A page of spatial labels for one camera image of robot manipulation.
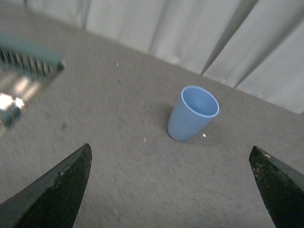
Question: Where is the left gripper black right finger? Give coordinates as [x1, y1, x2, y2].
[249, 146, 304, 228]

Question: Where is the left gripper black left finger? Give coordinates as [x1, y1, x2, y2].
[0, 143, 92, 228]

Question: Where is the light blue plastic cup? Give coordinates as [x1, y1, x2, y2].
[167, 85, 219, 142]

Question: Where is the teal and metal rack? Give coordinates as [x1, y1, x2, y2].
[0, 32, 65, 134]

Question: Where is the white pleated curtain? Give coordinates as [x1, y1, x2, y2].
[21, 0, 304, 114]

